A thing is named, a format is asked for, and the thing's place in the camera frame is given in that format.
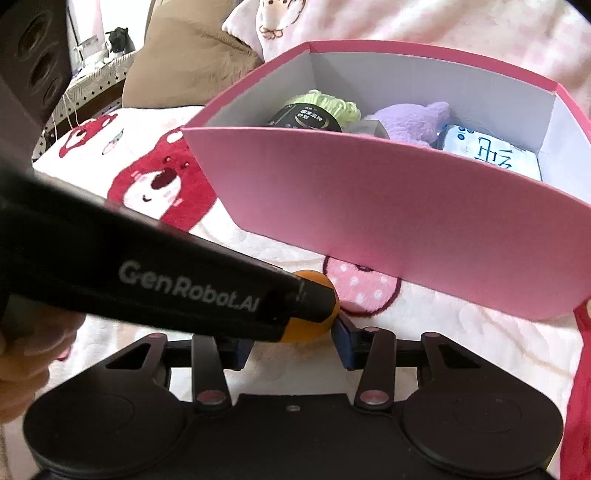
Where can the nightstand with patterned cloth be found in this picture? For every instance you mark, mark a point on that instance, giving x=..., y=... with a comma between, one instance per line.
x=92, y=74

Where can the black plush toy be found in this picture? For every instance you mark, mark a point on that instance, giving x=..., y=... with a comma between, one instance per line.
x=119, y=40

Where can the blue tissue pack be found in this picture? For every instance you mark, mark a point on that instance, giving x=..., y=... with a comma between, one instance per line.
x=485, y=147

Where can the pink cardboard box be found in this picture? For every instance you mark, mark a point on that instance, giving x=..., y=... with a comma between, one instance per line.
x=369, y=207

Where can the brown pillow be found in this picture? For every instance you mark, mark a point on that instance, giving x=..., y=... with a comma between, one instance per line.
x=184, y=60

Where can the purple plush toy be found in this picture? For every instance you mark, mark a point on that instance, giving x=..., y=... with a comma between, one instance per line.
x=406, y=122

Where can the orange makeup sponge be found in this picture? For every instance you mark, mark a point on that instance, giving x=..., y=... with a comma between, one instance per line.
x=318, y=328

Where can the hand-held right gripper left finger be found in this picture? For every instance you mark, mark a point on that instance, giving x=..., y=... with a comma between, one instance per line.
x=239, y=355

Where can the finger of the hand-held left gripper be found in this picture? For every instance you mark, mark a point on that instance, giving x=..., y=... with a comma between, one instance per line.
x=309, y=300

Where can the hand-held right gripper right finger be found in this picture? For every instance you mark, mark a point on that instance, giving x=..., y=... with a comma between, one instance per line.
x=345, y=344

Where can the person's left hand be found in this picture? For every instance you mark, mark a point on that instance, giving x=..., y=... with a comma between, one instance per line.
x=27, y=369

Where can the green yarn ball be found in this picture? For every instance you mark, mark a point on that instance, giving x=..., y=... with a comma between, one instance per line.
x=323, y=99

